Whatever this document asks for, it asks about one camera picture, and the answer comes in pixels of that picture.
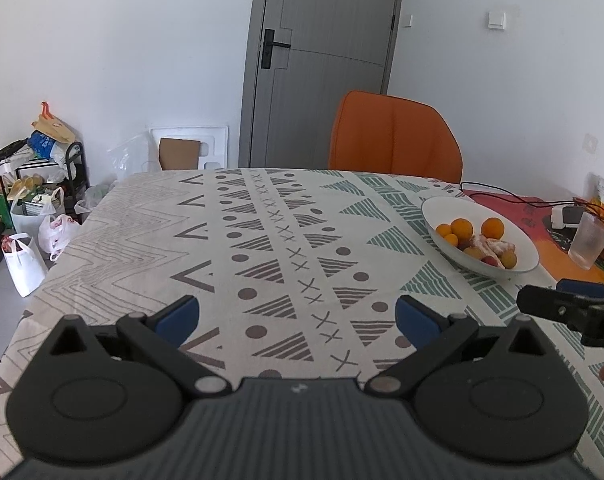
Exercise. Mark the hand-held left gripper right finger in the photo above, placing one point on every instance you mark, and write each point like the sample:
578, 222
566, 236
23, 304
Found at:
414, 317

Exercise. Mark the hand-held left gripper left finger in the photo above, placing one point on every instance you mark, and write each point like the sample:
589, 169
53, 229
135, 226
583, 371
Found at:
179, 317

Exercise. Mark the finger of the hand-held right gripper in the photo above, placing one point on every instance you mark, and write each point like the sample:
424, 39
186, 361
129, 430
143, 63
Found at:
582, 287
542, 302

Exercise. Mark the round tan fruit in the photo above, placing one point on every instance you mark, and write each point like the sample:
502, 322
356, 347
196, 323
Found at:
474, 253
508, 260

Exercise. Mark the white plate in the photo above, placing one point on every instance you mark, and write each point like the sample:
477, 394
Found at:
522, 240

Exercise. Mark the small red fruit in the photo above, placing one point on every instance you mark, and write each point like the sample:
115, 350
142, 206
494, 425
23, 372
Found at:
490, 260

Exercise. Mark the small orange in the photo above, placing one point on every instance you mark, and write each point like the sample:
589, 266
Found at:
444, 230
452, 240

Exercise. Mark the large orange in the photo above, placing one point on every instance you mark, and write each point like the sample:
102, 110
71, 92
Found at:
462, 228

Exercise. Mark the clear plastic cup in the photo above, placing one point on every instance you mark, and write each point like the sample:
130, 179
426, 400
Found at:
588, 242

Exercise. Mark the white power adapter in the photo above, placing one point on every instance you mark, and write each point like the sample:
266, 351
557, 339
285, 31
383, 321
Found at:
564, 216

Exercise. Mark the red table mat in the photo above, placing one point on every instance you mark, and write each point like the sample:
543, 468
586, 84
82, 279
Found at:
532, 220

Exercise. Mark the peeled pink pomelo piece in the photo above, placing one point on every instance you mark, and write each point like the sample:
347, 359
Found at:
481, 244

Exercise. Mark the medium orange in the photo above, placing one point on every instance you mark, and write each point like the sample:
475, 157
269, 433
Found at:
493, 227

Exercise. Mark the plain white tote bag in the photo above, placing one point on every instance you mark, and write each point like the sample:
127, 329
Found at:
26, 270

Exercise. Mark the brown cardboard piece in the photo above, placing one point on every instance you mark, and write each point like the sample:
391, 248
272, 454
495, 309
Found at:
179, 154

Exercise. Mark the clear plastic bag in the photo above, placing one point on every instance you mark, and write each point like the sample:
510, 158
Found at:
131, 157

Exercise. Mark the white plastic bag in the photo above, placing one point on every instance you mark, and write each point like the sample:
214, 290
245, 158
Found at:
31, 217

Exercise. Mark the black storage rack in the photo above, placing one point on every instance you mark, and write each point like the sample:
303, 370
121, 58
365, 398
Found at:
76, 170

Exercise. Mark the orange chair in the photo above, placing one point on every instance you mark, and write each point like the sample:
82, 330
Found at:
397, 135

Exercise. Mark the white foam board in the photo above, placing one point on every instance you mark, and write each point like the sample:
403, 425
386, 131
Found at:
214, 135

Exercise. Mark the blue plastic bag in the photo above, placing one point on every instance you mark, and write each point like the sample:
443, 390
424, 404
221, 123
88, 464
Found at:
41, 144

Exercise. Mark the brown paper bag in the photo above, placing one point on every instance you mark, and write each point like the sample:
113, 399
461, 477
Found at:
56, 127

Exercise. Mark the grey door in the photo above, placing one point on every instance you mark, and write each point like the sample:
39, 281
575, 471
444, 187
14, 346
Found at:
327, 85

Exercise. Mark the white light switch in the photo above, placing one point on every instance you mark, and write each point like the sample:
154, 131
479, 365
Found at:
497, 20

